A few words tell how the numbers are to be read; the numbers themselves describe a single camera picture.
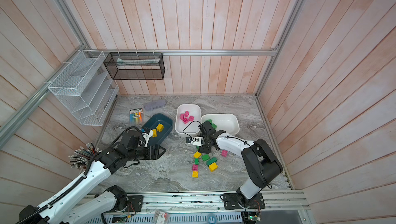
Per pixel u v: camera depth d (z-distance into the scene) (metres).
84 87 0.72
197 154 0.88
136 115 1.07
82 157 0.70
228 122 1.03
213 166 0.83
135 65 1.04
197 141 0.80
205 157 0.87
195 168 0.84
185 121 1.04
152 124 1.01
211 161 0.85
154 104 1.11
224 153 0.88
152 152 0.67
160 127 0.98
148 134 0.71
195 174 0.82
